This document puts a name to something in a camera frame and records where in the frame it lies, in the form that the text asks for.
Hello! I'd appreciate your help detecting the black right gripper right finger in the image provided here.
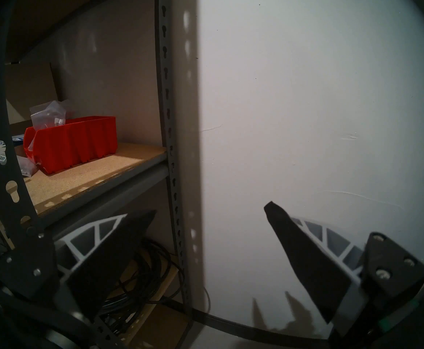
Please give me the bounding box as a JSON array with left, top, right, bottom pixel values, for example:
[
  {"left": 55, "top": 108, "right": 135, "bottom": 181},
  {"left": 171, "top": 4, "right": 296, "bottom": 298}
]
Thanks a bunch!
[{"left": 264, "top": 201, "right": 424, "bottom": 347}]

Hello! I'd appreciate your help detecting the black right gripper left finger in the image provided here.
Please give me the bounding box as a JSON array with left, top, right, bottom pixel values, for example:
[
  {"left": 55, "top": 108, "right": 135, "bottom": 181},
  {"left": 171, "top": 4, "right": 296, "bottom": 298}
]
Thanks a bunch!
[{"left": 0, "top": 210, "right": 158, "bottom": 320}]

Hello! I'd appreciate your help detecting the clear bag with QR label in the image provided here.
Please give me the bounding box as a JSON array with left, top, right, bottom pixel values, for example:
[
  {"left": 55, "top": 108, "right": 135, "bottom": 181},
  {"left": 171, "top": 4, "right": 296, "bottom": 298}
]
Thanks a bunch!
[{"left": 0, "top": 141, "right": 41, "bottom": 178}]

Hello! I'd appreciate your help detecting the clear bag with black parts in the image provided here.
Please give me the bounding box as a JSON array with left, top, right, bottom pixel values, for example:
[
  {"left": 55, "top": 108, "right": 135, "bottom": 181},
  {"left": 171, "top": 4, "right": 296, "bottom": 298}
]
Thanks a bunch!
[{"left": 29, "top": 100, "right": 76, "bottom": 129}]

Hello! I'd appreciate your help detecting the grey metal rack shelf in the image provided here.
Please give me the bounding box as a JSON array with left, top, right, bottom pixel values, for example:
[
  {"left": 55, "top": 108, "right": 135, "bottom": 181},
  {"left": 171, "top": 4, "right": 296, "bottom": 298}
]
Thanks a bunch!
[{"left": 0, "top": 0, "right": 212, "bottom": 349}]

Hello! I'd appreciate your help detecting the red plastic bin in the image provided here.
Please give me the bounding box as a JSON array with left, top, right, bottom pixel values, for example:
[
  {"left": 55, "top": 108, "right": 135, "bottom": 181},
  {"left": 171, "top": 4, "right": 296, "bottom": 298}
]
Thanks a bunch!
[{"left": 23, "top": 116, "right": 118, "bottom": 174}]

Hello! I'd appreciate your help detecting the large open cardboard box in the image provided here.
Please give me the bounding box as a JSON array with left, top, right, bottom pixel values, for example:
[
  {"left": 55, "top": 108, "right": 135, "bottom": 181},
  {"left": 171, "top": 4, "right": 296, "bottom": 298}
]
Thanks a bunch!
[{"left": 5, "top": 61, "right": 61, "bottom": 134}]

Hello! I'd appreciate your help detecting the black cable bundle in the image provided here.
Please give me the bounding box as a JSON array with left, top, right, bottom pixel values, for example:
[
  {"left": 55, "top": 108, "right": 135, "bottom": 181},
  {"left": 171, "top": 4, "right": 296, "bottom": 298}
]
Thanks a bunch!
[{"left": 96, "top": 237, "right": 212, "bottom": 330}]

